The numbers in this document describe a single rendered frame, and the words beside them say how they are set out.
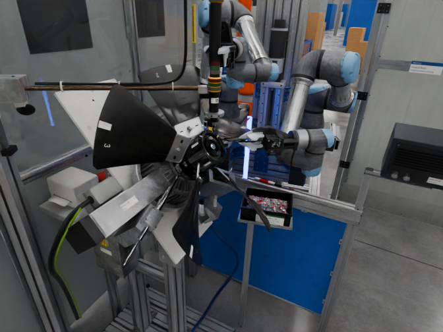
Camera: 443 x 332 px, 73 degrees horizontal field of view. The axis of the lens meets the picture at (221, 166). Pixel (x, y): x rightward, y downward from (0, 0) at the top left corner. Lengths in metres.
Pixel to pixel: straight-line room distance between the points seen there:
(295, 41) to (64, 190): 1.40
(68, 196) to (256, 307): 1.27
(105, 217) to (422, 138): 1.07
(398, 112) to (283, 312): 1.74
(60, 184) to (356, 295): 1.85
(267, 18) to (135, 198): 1.31
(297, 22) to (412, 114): 1.32
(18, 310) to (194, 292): 0.95
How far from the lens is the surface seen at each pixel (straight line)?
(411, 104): 2.75
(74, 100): 1.13
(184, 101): 1.06
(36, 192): 1.50
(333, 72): 1.29
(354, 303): 2.23
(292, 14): 1.85
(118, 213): 0.87
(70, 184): 1.35
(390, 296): 2.38
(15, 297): 1.68
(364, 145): 2.85
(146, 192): 0.94
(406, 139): 1.24
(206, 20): 1.51
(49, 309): 1.62
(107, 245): 1.30
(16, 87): 1.08
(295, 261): 1.71
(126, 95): 0.85
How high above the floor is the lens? 1.62
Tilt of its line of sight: 28 degrees down
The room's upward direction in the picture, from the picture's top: 2 degrees clockwise
